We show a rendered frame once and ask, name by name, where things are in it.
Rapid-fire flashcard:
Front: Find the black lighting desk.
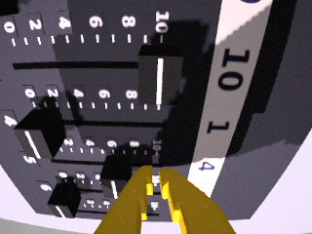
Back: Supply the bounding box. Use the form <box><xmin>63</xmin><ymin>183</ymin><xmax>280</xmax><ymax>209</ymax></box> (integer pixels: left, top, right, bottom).
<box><xmin>0</xmin><ymin>0</ymin><xmax>312</xmax><ymax>222</ymax></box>

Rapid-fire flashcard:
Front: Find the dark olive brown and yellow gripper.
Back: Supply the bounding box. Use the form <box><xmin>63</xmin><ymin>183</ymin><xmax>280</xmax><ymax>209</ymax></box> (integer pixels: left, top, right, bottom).
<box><xmin>94</xmin><ymin>165</ymin><xmax>237</xmax><ymax>234</ymax></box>

